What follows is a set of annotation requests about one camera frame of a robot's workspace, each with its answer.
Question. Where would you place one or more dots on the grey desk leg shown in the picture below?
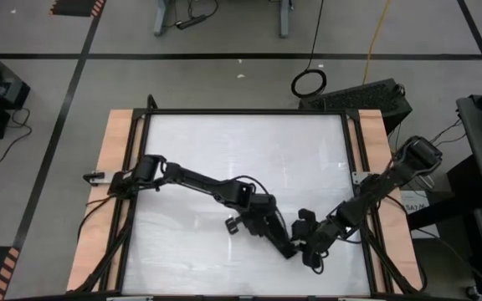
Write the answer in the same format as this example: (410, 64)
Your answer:
(162, 21)
(283, 21)

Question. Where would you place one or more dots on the black computer tower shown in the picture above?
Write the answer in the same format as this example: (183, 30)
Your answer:
(362, 100)

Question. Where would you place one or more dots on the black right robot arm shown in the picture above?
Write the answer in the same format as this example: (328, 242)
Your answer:
(391, 180)

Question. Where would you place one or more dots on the black caster wheel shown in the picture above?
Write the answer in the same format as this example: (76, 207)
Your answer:
(472, 291)

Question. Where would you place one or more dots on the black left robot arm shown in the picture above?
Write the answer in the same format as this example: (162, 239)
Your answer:
(199, 184)

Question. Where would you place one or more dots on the black metal table frame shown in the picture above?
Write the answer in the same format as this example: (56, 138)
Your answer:
(245, 111)

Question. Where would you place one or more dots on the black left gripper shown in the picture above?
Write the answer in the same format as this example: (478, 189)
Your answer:
(262, 211)

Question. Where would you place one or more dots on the light wooden table board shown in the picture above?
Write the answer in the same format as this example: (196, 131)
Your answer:
(372, 125)
(113, 125)

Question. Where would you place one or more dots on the black support beam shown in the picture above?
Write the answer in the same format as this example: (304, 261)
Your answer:
(446, 209)

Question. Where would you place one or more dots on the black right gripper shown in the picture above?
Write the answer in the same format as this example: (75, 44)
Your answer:
(322, 236)

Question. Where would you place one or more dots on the black power strip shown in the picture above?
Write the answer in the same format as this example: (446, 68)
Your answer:
(191, 21)

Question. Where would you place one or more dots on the black towel with white tag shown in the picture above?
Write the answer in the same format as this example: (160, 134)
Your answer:
(285, 244)

